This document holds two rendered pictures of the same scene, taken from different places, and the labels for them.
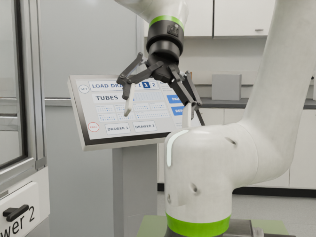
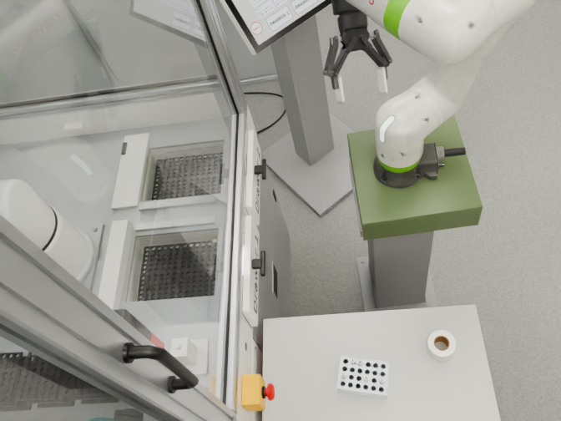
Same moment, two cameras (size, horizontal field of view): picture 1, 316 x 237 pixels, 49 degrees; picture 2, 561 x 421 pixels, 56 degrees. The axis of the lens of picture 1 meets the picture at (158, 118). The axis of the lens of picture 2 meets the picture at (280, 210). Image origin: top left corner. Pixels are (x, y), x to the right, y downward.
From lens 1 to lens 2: 1.00 m
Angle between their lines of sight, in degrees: 49
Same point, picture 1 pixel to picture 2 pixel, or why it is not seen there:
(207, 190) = (410, 152)
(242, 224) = (430, 149)
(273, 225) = (448, 123)
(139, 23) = not seen: outside the picture
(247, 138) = (435, 109)
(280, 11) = not seen: hidden behind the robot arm
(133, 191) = (298, 57)
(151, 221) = (356, 140)
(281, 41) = not seen: hidden behind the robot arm
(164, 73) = (358, 46)
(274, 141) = (454, 101)
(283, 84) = (464, 74)
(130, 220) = (300, 82)
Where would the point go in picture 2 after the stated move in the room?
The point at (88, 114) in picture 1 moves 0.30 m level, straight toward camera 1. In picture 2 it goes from (246, 15) to (279, 70)
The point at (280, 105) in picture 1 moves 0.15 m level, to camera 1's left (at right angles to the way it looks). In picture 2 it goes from (461, 84) to (401, 99)
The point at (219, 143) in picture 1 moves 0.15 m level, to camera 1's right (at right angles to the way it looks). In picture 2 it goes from (417, 127) to (476, 112)
